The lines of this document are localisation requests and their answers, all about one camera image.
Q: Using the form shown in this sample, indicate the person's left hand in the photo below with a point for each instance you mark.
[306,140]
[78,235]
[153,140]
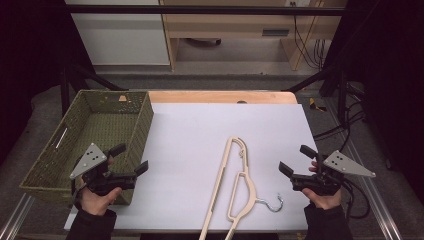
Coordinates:
[98,204]

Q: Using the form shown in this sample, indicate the black horizontal frame bar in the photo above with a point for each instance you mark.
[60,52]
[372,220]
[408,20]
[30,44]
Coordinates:
[200,10]

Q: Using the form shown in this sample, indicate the person's right hand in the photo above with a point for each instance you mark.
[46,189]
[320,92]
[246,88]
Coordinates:
[323,201]

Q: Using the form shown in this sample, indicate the dark curtain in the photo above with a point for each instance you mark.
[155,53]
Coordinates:
[30,50]
[393,66]

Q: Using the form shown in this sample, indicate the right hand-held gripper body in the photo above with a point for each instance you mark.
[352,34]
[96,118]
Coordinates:
[346,166]

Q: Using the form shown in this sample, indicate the white table sheet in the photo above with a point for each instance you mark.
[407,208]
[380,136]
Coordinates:
[186,140]

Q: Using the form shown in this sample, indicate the yellow and black tool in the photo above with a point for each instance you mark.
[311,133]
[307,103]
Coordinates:
[313,104]

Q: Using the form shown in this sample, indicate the black metal stand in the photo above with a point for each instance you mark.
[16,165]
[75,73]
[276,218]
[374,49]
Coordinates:
[341,93]
[65,90]

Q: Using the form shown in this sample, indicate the white cabinet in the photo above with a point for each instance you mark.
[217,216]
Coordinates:
[120,40]

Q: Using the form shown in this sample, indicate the aluminium rail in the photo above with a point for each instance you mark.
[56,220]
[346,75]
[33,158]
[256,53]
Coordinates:
[373,193]
[16,216]

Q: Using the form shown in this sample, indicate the beige clothes hanger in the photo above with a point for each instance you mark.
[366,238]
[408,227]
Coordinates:
[216,186]

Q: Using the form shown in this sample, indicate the green woven basket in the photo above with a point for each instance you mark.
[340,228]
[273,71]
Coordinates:
[100,126]

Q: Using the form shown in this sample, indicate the light wooden desk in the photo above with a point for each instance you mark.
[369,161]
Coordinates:
[226,26]

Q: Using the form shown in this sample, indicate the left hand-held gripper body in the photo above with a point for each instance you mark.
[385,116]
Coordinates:
[89,160]

